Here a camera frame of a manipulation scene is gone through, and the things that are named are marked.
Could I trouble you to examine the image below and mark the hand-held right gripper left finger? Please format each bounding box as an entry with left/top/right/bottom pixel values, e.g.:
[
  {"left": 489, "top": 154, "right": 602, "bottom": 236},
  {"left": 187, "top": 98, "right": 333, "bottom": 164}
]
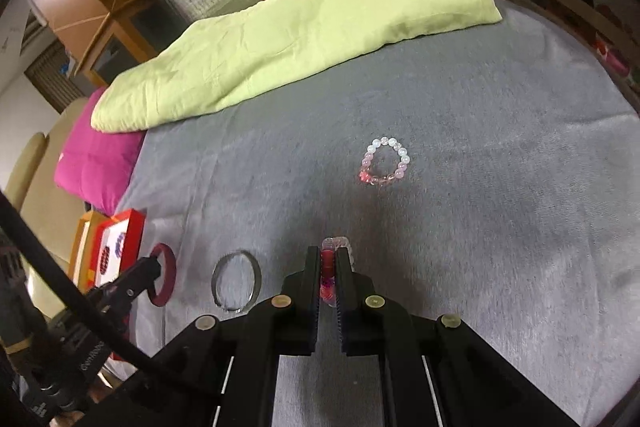
[{"left": 85, "top": 246, "right": 321, "bottom": 427}]

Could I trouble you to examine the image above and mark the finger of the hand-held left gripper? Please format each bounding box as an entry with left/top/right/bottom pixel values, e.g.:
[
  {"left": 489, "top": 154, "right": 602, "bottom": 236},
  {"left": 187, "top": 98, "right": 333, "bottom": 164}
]
[{"left": 82, "top": 257, "right": 163, "bottom": 328}]

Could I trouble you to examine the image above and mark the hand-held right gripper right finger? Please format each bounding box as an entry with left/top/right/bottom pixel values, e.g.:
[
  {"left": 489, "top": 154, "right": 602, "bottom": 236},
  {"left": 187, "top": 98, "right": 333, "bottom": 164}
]
[{"left": 335, "top": 246, "right": 582, "bottom": 427}]

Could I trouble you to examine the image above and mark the pink red bead bracelet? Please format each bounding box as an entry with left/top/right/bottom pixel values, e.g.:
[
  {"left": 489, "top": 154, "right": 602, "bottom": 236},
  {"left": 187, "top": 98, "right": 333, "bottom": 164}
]
[{"left": 319, "top": 236, "right": 356, "bottom": 305}]

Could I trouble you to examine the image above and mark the dark red bangle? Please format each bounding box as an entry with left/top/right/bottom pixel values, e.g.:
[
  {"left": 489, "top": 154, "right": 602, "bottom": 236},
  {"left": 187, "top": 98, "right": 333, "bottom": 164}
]
[{"left": 149, "top": 243, "right": 177, "bottom": 308}]

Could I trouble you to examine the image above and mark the red jewelry box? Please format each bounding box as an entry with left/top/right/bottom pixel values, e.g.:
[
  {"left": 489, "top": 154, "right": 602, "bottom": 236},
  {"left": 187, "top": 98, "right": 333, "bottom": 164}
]
[{"left": 82, "top": 208, "right": 147, "bottom": 295}]

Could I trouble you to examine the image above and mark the silver bangle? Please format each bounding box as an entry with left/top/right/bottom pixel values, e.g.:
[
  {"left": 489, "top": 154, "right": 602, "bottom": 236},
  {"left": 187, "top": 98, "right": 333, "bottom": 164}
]
[{"left": 211, "top": 249, "right": 263, "bottom": 312}]

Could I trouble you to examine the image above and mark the wooden framed box lid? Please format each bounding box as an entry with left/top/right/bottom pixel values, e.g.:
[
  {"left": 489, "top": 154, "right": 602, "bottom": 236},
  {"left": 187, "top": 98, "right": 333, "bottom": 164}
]
[{"left": 70, "top": 211, "right": 108, "bottom": 283}]

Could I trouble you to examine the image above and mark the pink cushion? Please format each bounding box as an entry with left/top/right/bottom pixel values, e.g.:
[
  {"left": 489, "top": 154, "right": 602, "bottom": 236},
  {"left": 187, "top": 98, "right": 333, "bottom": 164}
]
[{"left": 54, "top": 87, "right": 147, "bottom": 215}]

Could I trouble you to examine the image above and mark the beige armchair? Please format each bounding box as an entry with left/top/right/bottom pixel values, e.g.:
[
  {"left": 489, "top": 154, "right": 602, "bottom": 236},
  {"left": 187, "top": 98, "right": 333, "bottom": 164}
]
[{"left": 0, "top": 97, "right": 101, "bottom": 268}]

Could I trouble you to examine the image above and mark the dark slatted vent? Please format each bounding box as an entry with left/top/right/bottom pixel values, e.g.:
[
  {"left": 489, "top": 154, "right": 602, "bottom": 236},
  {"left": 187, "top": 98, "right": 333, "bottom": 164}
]
[{"left": 24, "top": 39, "right": 88, "bottom": 112}]

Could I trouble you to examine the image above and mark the light green pillow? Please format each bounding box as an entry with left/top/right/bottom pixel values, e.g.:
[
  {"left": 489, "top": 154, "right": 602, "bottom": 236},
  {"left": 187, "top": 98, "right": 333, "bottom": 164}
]
[{"left": 91, "top": 0, "right": 502, "bottom": 134}]

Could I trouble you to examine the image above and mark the pale pink bead bracelet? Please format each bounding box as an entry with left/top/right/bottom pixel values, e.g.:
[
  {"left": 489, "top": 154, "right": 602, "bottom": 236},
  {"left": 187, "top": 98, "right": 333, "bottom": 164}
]
[{"left": 359, "top": 136, "right": 412, "bottom": 188}]

